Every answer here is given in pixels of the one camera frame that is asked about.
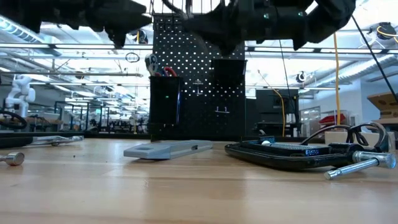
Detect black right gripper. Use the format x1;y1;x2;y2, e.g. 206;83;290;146
182;0;268;57

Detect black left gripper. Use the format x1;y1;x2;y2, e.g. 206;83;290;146
90;0;153;50

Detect silver combination wrench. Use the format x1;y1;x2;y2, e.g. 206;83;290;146
144;53;160;77

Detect grey torpedo level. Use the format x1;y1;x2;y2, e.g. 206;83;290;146
123;139;214;161

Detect black handled groove joint pliers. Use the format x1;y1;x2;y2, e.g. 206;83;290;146
0;134;85;149

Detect silver socket extension bar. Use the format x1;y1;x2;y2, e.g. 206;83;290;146
0;151;25;167

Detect black metal pegboard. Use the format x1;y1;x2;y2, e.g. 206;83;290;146
149;12;248;141

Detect short black pegboard bin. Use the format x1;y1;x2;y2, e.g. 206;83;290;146
211;58;249;88

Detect tall black pegboard bin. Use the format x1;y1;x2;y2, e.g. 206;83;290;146
148;75;185;125

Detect black background cabinet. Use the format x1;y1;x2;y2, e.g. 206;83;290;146
254;88;300;138

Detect small black hanging reel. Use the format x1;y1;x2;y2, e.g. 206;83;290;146
295;70;309;84

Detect black C-clamp silver screw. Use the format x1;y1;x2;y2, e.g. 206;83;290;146
224;136;397;181

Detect black framed safety glasses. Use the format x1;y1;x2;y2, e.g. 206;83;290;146
299;121;390;154

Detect brown cardboard box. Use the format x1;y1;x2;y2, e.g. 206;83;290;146
366;91;398;125

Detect thin black hanging ring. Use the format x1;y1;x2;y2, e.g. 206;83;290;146
124;52;141;63

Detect black hanging cable reel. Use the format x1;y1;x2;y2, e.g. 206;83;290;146
125;27;149;45
368;21;398;41

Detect black wire pegboard basket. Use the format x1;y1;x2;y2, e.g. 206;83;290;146
148;0;237;32

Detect silver ring tool holder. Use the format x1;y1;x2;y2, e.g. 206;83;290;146
192;79;205;96

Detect black aluminium table frame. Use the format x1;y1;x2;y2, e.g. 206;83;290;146
0;131;327;140

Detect curved yellow hanging cable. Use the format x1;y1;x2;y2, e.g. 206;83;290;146
257;70;286;138

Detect thick black cable loop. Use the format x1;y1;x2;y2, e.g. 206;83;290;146
0;110;28;131

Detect straight yellow hanging cable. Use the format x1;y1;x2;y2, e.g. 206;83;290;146
332;32;342;126

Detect thin taut black cable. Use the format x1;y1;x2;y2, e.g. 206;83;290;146
351;15;398;102

